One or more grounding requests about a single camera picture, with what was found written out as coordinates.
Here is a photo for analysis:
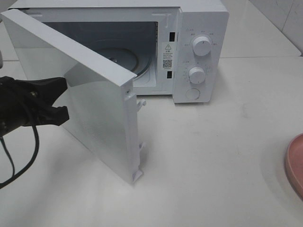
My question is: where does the upper white power knob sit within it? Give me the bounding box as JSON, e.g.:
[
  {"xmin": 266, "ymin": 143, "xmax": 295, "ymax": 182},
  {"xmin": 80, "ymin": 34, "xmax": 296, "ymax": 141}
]
[{"xmin": 192, "ymin": 35, "xmax": 212, "ymax": 56}]

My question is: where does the white microwave oven body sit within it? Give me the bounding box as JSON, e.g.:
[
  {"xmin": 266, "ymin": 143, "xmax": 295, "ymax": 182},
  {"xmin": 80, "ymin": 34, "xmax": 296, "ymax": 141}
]
[{"xmin": 7, "ymin": 0, "xmax": 229, "ymax": 103}]

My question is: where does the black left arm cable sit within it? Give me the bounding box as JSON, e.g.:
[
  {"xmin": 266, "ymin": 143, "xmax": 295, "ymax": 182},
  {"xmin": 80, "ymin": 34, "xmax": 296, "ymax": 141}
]
[{"xmin": 0, "ymin": 80, "xmax": 40, "ymax": 189}]

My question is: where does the white warning label sticker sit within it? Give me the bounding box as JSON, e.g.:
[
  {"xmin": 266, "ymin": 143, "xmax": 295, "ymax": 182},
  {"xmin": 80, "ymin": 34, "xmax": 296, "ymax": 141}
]
[{"xmin": 161, "ymin": 42, "xmax": 175, "ymax": 70}]

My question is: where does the white timer knob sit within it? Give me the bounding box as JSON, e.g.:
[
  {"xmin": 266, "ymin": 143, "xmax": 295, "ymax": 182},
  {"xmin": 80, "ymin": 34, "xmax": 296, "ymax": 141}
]
[{"xmin": 188, "ymin": 67, "xmax": 206, "ymax": 84}]

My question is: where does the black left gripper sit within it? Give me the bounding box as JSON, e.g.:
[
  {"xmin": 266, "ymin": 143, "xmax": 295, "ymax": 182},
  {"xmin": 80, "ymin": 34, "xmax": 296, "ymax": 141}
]
[{"xmin": 0, "ymin": 76, "xmax": 69, "ymax": 137}]

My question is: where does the round white door button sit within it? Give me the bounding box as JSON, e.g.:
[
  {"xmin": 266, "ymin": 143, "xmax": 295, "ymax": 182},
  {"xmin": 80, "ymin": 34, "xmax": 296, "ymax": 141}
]
[{"xmin": 186, "ymin": 88, "xmax": 200, "ymax": 100}]

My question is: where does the white microwave door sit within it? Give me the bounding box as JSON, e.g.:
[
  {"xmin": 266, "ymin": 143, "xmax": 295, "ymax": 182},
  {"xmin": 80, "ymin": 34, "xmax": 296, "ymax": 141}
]
[{"xmin": 1, "ymin": 9, "xmax": 146, "ymax": 183}]

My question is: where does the pink round plate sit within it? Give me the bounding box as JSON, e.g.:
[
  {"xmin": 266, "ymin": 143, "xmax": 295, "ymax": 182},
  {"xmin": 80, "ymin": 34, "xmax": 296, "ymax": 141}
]
[{"xmin": 285, "ymin": 133, "xmax": 303, "ymax": 199}]

